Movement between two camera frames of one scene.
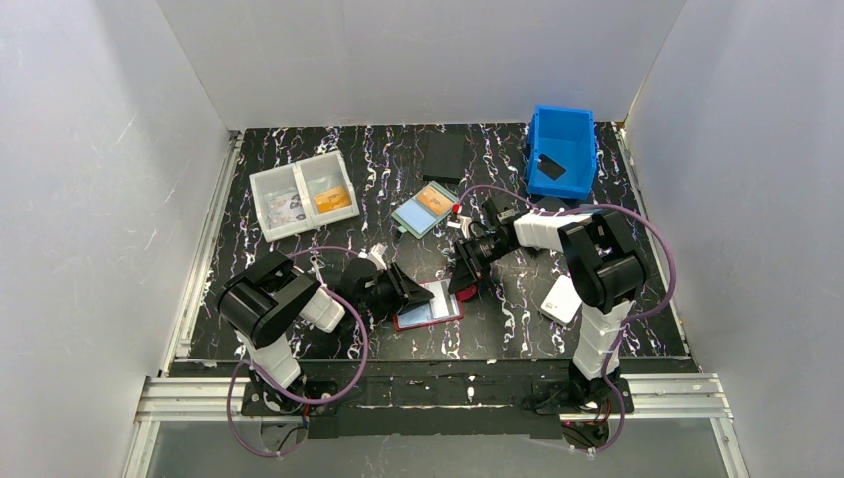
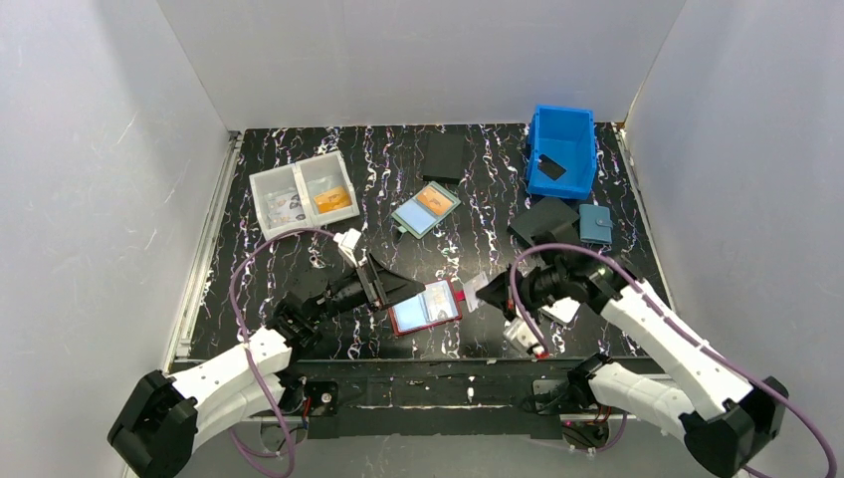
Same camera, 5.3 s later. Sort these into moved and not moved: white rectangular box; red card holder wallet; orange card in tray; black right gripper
Moved: black right gripper
Not moved: red card holder wallet; white rectangular box; orange card in tray
